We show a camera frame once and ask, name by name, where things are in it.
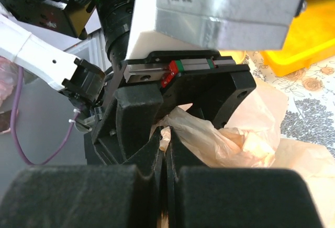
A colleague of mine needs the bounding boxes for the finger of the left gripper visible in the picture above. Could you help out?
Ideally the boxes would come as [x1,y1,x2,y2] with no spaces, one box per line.
[157,72,256,129]
[84,86,163,165]

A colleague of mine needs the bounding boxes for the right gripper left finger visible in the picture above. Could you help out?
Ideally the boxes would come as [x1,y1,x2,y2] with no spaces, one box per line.
[1,129,163,227]

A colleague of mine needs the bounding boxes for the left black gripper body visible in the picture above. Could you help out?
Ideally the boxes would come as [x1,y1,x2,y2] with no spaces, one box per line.
[106,50,250,102]

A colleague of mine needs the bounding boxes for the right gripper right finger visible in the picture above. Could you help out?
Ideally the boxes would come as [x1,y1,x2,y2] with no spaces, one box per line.
[166,130,322,227]

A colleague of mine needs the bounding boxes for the banana print plastic bag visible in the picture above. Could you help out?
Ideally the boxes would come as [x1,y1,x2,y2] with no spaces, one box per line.
[159,79,334,227]

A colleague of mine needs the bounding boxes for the floral table mat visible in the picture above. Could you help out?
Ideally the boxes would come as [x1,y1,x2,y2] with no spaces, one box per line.
[247,51,334,154]

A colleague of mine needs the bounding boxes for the yellow vegetable bin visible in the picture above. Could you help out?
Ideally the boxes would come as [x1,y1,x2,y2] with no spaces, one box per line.
[261,0,334,77]

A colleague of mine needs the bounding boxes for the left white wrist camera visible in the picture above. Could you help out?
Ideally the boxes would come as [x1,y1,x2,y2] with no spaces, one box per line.
[126,0,304,59]

